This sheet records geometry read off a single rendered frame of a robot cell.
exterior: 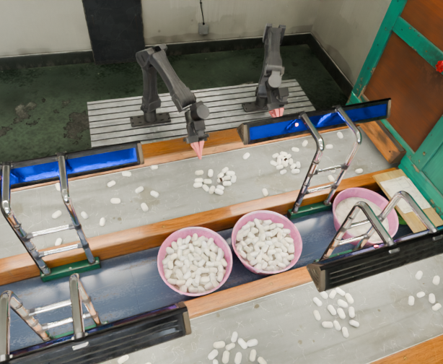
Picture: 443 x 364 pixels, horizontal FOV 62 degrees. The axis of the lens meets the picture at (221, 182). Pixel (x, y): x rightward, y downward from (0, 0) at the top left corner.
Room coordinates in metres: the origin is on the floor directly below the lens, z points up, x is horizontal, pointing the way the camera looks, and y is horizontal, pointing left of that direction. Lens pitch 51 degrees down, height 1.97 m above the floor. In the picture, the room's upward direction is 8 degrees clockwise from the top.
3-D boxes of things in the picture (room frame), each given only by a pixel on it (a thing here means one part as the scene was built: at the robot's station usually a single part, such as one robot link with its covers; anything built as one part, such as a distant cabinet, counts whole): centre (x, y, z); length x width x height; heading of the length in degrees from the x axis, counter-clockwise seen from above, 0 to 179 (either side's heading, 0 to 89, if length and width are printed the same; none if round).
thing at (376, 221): (0.65, -0.52, 0.90); 0.20 x 0.19 x 0.45; 115
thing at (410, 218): (1.00, -0.80, 0.77); 0.33 x 0.15 x 0.01; 25
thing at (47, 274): (0.61, 0.53, 0.90); 0.20 x 0.19 x 0.45; 115
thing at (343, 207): (0.91, -0.60, 0.71); 0.22 x 0.22 x 0.06
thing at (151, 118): (1.39, 0.40, 0.71); 0.20 x 0.07 x 0.08; 112
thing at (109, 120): (1.27, 0.03, 0.65); 1.20 x 0.90 x 0.04; 112
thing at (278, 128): (1.09, -0.33, 1.08); 0.62 x 0.08 x 0.07; 115
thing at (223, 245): (0.61, 0.06, 0.72); 0.27 x 0.27 x 0.10
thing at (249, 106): (1.62, -0.15, 0.71); 0.20 x 0.07 x 0.08; 112
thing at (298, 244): (0.72, -0.20, 0.72); 0.27 x 0.27 x 0.10
